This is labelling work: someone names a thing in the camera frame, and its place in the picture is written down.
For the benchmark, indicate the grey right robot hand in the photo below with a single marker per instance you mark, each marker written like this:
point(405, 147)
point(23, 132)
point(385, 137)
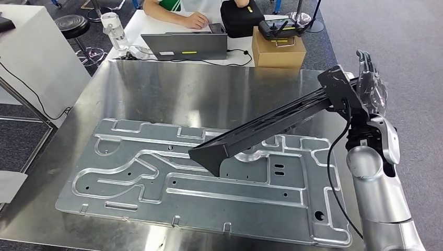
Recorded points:
point(375, 93)

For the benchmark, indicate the black plastic frame part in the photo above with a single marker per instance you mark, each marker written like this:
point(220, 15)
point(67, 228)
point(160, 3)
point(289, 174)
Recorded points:
point(263, 131)

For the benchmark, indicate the stainless steel workbench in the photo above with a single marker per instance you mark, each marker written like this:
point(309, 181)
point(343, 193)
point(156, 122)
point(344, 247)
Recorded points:
point(155, 90)

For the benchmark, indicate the stand with round base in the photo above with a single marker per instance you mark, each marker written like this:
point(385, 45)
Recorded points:
point(313, 26)

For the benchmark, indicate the brown cardboard box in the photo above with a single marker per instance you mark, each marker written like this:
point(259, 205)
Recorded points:
point(277, 55)

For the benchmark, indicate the black remote controller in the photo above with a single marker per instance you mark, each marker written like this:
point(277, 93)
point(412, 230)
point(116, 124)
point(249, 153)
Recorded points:
point(277, 29)

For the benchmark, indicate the black carry bag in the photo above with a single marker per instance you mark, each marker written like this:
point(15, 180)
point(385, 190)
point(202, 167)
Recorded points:
point(242, 20)

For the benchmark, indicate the black phone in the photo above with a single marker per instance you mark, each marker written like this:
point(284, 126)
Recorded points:
point(217, 28)

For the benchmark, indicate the embossed grey metal plate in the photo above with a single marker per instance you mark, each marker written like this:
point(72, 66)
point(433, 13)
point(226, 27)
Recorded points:
point(225, 214)

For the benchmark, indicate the grey laptop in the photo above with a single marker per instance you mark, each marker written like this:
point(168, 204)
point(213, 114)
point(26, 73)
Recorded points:
point(183, 45)

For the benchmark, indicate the person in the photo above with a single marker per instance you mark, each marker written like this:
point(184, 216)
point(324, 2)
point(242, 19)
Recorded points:
point(166, 14)

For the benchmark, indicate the clear plastic wrap piece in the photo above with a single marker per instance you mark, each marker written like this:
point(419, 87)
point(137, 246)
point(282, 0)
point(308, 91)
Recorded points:
point(142, 52)

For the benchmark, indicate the white desk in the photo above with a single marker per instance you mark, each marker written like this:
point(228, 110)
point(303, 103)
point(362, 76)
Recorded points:
point(145, 24)

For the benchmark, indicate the clear water bottle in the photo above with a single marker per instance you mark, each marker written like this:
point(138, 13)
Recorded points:
point(116, 34)

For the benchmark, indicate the black round stool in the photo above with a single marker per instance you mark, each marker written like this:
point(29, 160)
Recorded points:
point(71, 26)

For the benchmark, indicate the black device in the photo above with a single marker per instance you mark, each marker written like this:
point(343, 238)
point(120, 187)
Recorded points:
point(6, 24)

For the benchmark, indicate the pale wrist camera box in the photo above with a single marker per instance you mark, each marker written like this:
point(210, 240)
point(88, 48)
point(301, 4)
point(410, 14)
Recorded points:
point(389, 138)

